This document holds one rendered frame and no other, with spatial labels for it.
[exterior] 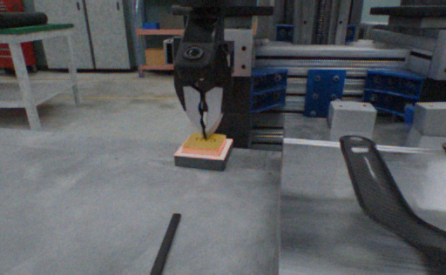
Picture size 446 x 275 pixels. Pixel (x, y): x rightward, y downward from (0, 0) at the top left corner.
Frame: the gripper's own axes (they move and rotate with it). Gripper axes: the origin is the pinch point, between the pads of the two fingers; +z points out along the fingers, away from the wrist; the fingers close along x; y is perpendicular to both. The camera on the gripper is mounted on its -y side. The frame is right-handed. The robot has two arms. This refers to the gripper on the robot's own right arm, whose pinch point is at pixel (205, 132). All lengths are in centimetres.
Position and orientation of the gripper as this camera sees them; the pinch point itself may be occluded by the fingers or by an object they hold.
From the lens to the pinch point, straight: 49.3
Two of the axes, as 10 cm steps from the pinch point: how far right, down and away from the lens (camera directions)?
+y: 2.0, -3.8, 9.0
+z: 0.0, 9.2, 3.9
